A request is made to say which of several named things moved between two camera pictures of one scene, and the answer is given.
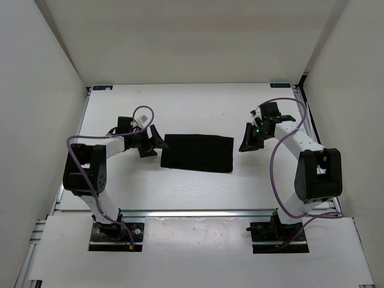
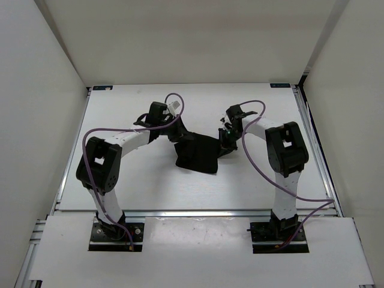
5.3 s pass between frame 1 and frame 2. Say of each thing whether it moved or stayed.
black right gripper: moved
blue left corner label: stayed
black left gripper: moved
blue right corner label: stayed
